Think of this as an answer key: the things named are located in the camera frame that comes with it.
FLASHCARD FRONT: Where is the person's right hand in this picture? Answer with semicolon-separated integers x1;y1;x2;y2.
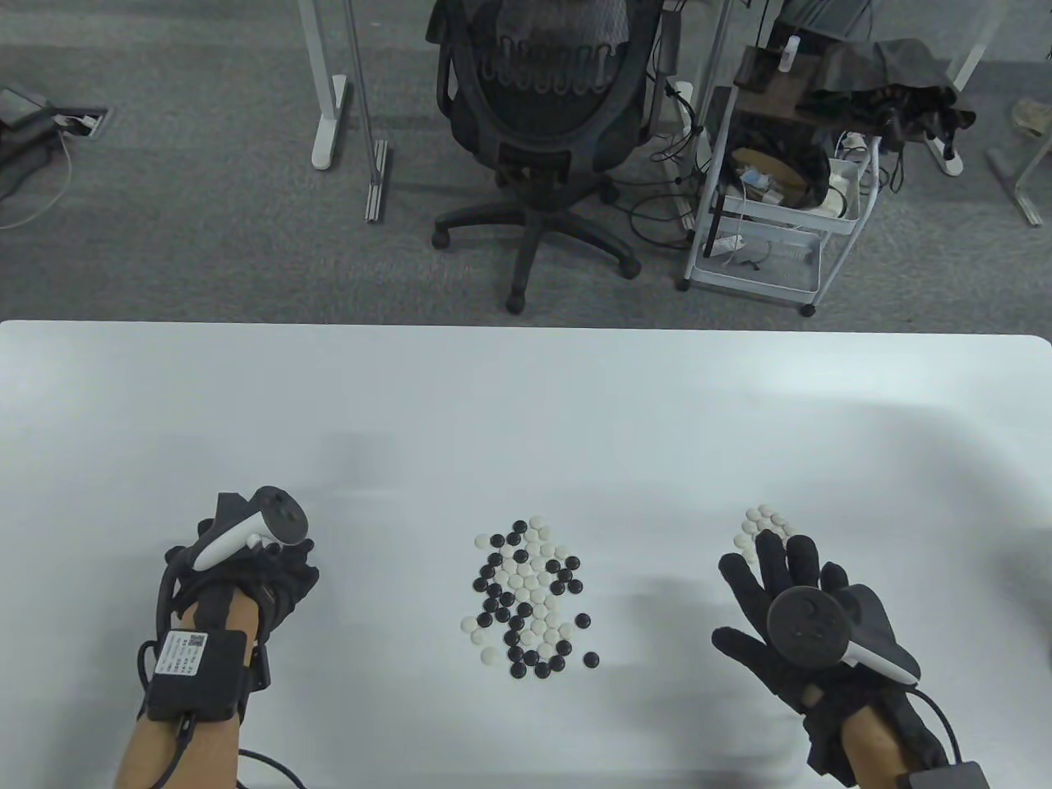
711;530;953;779

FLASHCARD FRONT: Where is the person's left hand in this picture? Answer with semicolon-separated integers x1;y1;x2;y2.
161;493;321;650

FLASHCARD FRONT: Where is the sorted white go stones group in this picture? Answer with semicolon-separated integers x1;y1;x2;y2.
734;504;795;568

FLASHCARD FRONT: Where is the mixed black white go stones pile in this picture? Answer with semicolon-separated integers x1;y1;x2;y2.
460;516;601;681

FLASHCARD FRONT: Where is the person's left forearm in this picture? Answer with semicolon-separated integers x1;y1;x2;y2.
113;590;257;789

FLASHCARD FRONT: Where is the grey white right hand controller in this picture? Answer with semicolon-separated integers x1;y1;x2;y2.
766;587;921;685

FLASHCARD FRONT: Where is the grey white hand controller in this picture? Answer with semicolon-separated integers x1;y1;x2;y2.
192;487;310;570
766;587;921;685

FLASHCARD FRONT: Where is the grey white left hand controller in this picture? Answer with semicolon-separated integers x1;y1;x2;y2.
192;487;310;570

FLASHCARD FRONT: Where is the white utility cart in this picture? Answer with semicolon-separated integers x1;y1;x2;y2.
676;45;884;319

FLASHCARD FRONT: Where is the white desk leg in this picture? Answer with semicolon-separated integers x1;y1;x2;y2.
298;0;350;172
953;0;1012;91

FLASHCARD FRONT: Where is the black mesh office chair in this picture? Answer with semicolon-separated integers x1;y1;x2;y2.
427;0;665;315

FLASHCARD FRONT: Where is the floor socket box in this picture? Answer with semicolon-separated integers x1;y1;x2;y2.
52;105;112;141

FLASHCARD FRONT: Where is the grey metal floor foot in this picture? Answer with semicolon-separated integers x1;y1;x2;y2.
986;146;1045;228

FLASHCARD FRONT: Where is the white power strip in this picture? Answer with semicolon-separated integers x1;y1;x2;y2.
920;130;964;178

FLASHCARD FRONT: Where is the black cloth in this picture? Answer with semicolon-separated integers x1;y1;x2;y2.
797;37;979;141

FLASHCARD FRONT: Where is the black power adapter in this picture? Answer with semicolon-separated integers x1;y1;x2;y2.
655;12;685;81

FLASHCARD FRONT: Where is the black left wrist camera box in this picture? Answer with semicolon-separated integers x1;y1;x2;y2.
145;629;249;724

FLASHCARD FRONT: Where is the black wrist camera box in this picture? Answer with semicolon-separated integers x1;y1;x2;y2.
898;760;993;789
145;629;249;724

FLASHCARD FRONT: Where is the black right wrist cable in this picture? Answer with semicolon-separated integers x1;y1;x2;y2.
908;686;964;765

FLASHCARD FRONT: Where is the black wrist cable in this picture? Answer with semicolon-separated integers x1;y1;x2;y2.
908;686;964;765
135;559;301;789

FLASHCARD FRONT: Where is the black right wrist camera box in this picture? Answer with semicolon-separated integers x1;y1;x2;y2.
898;760;993;789

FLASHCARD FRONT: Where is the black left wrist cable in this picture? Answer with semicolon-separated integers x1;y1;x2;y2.
135;559;301;789

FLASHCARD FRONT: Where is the aluminium profile post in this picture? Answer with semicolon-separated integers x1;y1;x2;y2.
341;0;389;223

